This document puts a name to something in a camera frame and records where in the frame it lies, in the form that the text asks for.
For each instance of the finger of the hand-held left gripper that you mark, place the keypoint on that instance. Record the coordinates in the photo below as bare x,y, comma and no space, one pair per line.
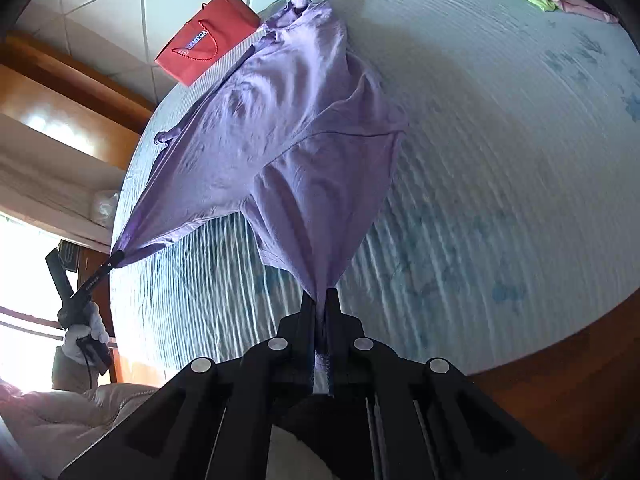
100,274

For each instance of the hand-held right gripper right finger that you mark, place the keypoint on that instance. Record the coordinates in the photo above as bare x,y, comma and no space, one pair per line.
334,331

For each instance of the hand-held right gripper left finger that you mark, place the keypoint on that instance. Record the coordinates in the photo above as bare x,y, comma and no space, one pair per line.
304,331

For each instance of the purple shirt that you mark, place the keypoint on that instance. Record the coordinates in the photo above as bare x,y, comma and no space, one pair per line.
295,125

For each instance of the person's left forearm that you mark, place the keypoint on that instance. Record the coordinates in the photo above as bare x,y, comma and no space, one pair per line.
70,372

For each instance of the person's left hand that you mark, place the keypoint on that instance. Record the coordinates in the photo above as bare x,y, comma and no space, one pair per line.
82,335

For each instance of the clear plastic bag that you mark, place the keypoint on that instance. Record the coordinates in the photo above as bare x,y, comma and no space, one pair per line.
104,206

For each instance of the white padded jacket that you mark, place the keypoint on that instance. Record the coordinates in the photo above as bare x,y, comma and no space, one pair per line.
65,427

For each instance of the wooden cabinet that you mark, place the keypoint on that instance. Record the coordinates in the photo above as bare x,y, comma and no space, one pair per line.
65,95

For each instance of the light blue bed sheet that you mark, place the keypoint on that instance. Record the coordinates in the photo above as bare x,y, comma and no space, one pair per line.
500,170

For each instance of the red paper bag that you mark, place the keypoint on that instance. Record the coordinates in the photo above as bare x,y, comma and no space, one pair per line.
207,35

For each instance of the pink garment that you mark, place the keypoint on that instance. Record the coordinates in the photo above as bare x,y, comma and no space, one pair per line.
575,4

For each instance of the wooden bed frame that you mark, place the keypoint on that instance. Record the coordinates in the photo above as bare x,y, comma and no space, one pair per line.
565,400

